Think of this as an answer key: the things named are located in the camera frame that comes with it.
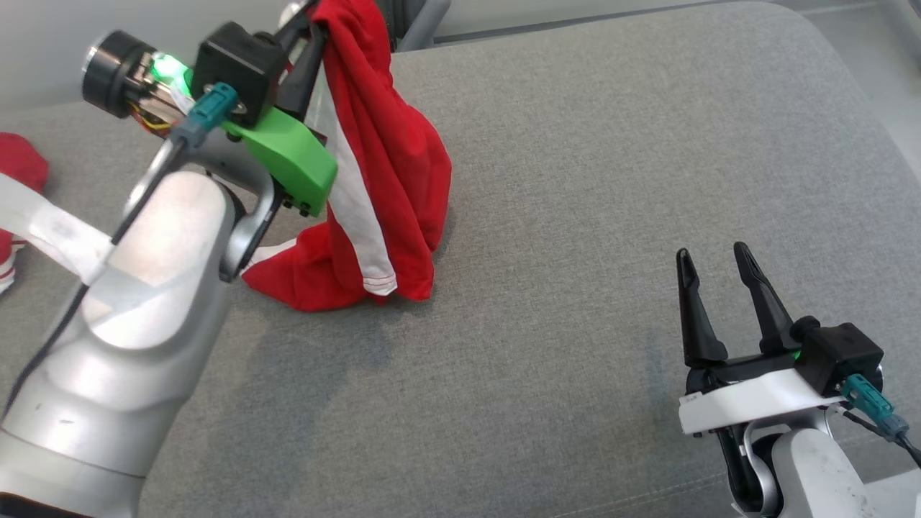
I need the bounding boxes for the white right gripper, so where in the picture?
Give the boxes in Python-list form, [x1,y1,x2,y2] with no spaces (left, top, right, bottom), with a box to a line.
[676,241,848,437]

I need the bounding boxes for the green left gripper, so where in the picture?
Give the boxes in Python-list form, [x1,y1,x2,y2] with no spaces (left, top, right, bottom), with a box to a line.
[219,0,339,218]

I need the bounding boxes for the red shorts with white trim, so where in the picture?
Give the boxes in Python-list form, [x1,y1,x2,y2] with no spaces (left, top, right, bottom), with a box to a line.
[241,0,453,313]

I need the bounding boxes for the red and white jersey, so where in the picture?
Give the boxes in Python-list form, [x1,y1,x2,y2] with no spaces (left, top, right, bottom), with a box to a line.
[0,132,49,294]

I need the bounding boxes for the grey fabric sofa cushion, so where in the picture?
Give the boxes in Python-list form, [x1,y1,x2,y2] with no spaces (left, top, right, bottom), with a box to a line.
[0,0,921,518]

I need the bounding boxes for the black left cable teal connector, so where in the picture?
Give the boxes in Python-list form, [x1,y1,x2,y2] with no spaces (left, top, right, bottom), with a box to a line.
[0,81,240,422]

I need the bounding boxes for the black cable teal connector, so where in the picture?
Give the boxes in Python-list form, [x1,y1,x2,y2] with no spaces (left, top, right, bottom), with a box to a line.
[0,81,240,422]
[837,373,921,470]

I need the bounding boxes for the grey metal frame post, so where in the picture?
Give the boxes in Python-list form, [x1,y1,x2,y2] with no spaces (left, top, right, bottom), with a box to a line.
[392,0,451,53]

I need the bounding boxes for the black right cable teal connector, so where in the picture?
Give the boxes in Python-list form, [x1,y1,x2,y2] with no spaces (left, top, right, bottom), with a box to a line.
[837,373,921,470]

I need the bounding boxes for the white cable label tag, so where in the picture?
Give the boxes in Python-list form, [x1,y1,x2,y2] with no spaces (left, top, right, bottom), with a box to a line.
[0,173,114,285]

